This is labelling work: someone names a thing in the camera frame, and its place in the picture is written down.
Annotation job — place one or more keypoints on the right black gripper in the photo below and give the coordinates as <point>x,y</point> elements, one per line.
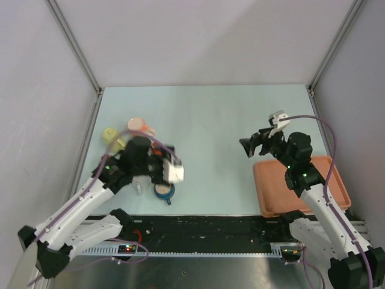
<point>264,138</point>

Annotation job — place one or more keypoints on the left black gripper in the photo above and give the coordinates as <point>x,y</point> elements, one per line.
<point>159,178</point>

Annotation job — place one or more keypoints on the blue striped ceramic mug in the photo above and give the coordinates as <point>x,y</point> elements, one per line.
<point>164,192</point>

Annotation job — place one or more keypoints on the large pink mug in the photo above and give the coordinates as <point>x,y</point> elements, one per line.
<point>139,124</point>

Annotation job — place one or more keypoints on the yellow mug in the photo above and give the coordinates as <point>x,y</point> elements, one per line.
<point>108,135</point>

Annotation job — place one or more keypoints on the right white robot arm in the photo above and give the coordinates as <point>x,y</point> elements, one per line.
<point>353,262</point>

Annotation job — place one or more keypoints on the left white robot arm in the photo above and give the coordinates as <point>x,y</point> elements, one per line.
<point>59,238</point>

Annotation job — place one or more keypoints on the orange plastic tray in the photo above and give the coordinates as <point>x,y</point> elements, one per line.
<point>275,197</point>

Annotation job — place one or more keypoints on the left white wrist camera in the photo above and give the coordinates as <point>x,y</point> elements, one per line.
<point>173,171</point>

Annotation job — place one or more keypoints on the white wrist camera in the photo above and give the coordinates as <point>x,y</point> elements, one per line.
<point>173,171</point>
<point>278,122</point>

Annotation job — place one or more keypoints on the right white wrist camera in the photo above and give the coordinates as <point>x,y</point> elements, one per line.
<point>278,122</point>

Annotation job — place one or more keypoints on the grey slotted cable duct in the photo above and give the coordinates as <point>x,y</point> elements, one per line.
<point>273,250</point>

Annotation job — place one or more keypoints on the left aluminium frame post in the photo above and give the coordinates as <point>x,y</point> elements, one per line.
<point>65,28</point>

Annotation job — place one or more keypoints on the aluminium frame post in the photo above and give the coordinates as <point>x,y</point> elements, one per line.
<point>342,32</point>
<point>65,28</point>

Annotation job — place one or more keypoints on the right aluminium frame post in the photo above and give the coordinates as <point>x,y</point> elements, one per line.
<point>342,32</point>

